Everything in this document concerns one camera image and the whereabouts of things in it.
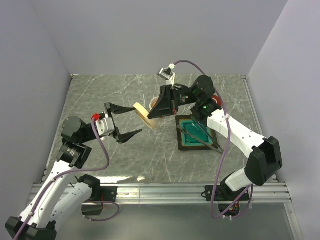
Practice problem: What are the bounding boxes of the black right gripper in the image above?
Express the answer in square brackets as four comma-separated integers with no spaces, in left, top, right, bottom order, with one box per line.
[148,85,201,120]

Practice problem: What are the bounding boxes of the cream round container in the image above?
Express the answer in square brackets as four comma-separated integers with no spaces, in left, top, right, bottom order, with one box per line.
[149,97,158,110]

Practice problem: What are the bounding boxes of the cream round lid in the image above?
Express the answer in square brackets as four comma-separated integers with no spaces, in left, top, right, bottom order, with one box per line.
[132,102,158,129]

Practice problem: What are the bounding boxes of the dark red round lid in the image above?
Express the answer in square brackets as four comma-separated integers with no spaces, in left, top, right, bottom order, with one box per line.
[211,95,222,106]

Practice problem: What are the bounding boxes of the metal food tongs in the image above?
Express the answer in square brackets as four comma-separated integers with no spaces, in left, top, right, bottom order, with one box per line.
[176,113,225,155]

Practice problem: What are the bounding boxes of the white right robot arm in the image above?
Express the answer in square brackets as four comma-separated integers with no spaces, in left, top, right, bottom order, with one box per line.
[148,73,283,200]

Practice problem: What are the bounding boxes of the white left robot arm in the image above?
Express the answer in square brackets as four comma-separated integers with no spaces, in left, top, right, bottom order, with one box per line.
[5,102,139,240]

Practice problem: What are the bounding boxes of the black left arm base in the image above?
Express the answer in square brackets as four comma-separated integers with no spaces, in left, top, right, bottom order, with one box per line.
[76,174,118,202]

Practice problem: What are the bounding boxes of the square teal ceramic plate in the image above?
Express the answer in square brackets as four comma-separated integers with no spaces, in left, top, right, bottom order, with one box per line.
[175,114,219,152]

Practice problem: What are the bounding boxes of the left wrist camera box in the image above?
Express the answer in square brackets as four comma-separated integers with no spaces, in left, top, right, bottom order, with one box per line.
[91,113,116,137]

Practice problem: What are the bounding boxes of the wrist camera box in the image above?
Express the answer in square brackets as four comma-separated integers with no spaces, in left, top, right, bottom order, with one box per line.
[157,63,176,86]
[91,113,116,137]

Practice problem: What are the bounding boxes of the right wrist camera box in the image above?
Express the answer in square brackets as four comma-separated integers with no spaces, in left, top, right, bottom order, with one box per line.
[157,63,176,86]

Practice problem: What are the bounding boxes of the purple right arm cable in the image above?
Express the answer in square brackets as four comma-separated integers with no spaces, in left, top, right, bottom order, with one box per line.
[172,59,255,220]

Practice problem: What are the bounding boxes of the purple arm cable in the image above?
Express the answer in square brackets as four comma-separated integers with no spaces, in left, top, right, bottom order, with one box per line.
[12,117,121,240]
[172,59,255,220]

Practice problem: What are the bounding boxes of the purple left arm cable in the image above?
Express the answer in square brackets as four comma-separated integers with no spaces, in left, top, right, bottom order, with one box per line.
[12,117,121,240]

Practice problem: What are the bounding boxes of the aluminium mounting rail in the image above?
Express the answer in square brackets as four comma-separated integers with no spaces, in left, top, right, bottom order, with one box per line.
[29,182,293,206]

